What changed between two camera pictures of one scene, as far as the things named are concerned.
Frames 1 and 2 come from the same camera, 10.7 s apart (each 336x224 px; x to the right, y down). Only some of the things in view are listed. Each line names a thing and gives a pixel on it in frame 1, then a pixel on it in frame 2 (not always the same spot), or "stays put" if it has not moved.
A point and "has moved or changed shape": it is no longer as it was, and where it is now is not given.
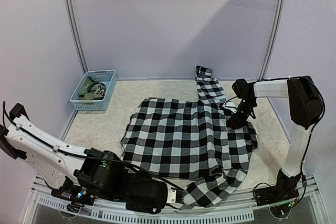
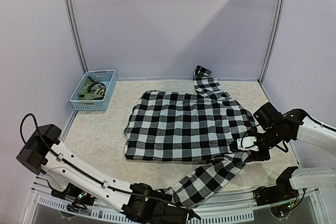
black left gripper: [148, 210] → [158, 199]
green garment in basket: [92, 90] stays put
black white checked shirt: [190, 142] has moved or changed shape
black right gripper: [237, 120] → [237, 146]
